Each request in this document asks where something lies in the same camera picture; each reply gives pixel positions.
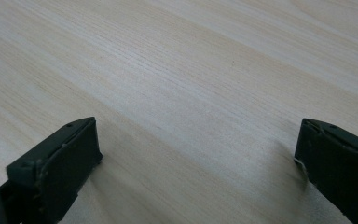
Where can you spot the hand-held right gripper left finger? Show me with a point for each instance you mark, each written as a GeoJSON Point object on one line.
{"type": "Point", "coordinates": [59, 168]}

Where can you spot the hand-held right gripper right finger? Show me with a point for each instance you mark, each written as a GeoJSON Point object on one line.
{"type": "Point", "coordinates": [338, 168]}

